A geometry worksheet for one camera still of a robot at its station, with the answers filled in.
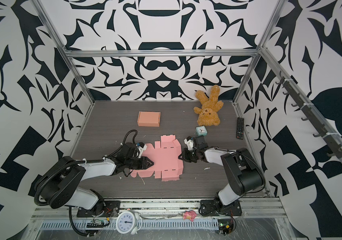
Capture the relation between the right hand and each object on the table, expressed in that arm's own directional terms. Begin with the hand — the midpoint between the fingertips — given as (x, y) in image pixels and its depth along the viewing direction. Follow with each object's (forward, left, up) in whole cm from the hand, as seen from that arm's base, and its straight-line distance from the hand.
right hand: (179, 156), depth 90 cm
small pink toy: (-30, -3, +2) cm, 30 cm away
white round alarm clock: (-32, +24, +2) cm, 40 cm away
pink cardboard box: (+1, +9, -1) cm, 9 cm away
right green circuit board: (-34, -20, -4) cm, 40 cm away
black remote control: (+19, -42, -1) cm, 46 cm away
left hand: (-4, +15, +1) cm, 16 cm away
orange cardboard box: (+27, +20, +3) cm, 33 cm away
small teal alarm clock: (+18, -16, -1) cm, 24 cm away
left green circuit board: (-33, +39, +2) cm, 51 cm away
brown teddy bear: (+27, -20, +6) cm, 34 cm away
